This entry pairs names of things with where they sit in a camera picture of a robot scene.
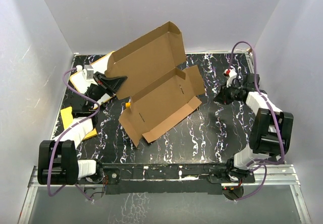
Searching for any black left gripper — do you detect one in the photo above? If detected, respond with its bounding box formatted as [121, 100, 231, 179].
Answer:
[85, 72, 127, 110]

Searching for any brown cardboard box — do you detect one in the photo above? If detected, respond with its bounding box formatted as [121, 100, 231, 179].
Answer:
[105, 22, 205, 146]

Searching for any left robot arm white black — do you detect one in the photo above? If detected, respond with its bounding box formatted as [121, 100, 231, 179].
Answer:
[37, 72, 127, 185]

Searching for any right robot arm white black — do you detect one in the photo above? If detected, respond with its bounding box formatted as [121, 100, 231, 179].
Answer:
[214, 69, 294, 182]

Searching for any yellow notebook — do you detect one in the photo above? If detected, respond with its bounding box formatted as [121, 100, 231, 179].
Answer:
[60, 106, 97, 140]

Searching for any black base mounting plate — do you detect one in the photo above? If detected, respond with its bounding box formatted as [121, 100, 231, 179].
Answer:
[78, 163, 255, 195]

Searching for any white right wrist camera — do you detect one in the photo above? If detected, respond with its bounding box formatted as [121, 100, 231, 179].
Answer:
[224, 68, 237, 88]

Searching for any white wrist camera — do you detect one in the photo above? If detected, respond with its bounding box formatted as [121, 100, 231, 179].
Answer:
[224, 68, 237, 88]
[76, 65, 94, 81]

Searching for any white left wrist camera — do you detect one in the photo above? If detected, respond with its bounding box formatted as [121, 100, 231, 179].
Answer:
[76, 65, 94, 81]

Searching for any whiteboard with orange frame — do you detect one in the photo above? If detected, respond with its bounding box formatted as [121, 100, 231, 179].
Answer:
[69, 51, 114, 105]

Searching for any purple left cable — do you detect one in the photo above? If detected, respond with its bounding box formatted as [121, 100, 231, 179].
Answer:
[47, 66, 101, 204]

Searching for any purple cable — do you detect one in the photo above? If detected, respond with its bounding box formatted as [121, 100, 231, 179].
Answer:
[228, 41, 286, 204]
[47, 66, 101, 204]

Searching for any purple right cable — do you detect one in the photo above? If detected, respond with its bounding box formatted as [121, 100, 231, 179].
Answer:
[228, 41, 286, 204]

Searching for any aluminium rail frame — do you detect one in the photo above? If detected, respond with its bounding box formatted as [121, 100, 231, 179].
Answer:
[19, 165, 311, 223]

